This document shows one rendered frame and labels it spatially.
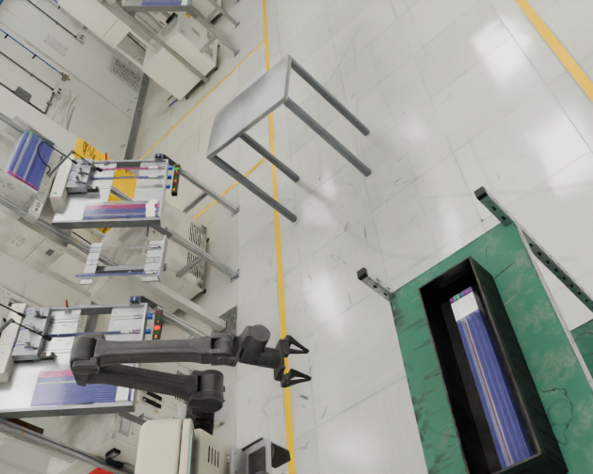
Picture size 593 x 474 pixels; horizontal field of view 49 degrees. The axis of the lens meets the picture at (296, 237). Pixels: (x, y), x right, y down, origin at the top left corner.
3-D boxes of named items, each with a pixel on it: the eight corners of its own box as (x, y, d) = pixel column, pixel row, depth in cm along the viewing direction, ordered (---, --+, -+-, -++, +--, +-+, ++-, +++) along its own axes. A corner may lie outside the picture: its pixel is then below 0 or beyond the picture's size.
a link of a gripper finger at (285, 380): (313, 357, 186) (282, 352, 183) (315, 378, 181) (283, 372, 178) (305, 371, 190) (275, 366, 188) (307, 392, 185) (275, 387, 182)
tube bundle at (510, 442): (456, 305, 181) (449, 299, 179) (477, 292, 178) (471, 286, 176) (510, 477, 143) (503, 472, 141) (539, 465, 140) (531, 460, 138)
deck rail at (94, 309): (149, 309, 387) (147, 302, 383) (149, 311, 386) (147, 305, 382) (26, 315, 384) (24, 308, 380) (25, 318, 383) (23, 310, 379)
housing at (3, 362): (33, 318, 384) (26, 302, 374) (11, 388, 347) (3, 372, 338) (19, 319, 383) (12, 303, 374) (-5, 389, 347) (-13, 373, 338)
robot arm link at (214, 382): (193, 393, 200) (192, 408, 196) (196, 372, 193) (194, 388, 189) (223, 394, 201) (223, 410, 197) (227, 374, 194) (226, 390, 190)
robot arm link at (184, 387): (70, 359, 189) (62, 388, 181) (77, 330, 180) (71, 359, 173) (219, 387, 201) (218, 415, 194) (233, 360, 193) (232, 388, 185)
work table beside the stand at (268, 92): (371, 174, 420) (283, 97, 379) (292, 223, 458) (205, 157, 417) (369, 130, 450) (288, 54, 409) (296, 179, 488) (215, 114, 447)
